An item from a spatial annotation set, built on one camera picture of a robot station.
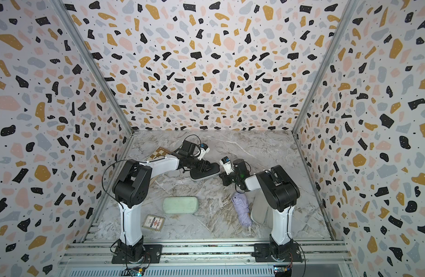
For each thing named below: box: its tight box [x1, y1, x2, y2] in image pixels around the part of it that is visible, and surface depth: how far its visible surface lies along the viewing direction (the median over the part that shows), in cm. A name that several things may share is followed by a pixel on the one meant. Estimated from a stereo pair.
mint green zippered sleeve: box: [162, 196, 199, 215], surface depth 86 cm
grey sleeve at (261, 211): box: [250, 188, 274, 230], surface depth 86 cm
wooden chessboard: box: [144, 146, 172, 162], surface depth 108 cm
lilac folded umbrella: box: [230, 192, 253, 228], surface depth 85 cm
